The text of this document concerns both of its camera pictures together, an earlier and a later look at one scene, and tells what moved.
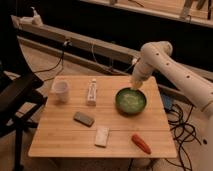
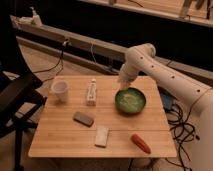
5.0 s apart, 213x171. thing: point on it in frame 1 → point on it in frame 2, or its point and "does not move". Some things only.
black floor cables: x=183 y=132 does not move
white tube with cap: x=92 y=93 does not move
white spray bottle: x=36 y=19 does not move
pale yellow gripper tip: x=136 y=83 → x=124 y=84
